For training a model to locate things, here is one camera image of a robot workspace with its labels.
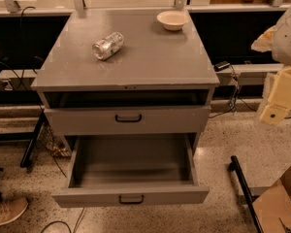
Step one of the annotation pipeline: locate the grey drawer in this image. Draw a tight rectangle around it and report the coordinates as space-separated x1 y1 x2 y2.
45 106 210 135
52 134 210 208

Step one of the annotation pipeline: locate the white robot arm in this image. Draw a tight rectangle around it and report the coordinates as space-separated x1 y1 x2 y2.
251 6 291 126

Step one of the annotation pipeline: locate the grey top drawer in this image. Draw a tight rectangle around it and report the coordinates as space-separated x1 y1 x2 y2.
45 106 210 135

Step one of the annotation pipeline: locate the grey drawer cabinet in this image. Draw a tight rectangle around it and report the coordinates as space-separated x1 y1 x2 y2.
32 9 218 150

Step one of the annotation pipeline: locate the black power adapter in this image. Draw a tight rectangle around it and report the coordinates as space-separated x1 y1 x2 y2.
213 61 230 72

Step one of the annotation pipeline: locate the cardboard box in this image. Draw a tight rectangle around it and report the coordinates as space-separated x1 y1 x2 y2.
253 166 291 233

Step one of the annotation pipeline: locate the white paper bowl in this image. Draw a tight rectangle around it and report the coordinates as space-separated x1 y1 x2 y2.
157 11 189 31

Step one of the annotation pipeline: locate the crushed silver can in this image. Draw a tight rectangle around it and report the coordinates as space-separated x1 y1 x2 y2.
92 32 124 60

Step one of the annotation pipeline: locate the black table leg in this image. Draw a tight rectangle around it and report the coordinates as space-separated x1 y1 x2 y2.
20 113 45 168

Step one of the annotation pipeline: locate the tan sneaker shoe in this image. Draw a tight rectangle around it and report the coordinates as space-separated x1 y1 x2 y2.
0 197 28 226

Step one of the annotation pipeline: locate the black floor cable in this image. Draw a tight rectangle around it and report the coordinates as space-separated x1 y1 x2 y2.
39 207 87 233

